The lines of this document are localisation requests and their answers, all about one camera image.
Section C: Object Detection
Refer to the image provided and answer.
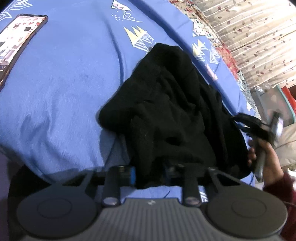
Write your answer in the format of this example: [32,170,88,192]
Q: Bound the black smartphone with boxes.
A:
[0,14,48,89]

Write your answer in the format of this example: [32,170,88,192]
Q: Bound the right hand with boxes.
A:
[257,139,284,187]

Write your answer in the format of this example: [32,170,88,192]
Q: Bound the black pants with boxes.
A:
[99,43,250,189]

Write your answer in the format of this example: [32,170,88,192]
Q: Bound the beige floral curtain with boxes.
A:
[195,0,295,88]

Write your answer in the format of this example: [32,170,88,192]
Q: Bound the beige fabric bag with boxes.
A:
[275,123,296,170]

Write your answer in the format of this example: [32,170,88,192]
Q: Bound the clear plastic storage box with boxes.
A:
[251,86,295,127]

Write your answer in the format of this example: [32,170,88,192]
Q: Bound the blue patterned bedsheet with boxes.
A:
[1,1,254,181]

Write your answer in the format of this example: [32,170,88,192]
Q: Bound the red floral blanket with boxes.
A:
[170,1,257,111]

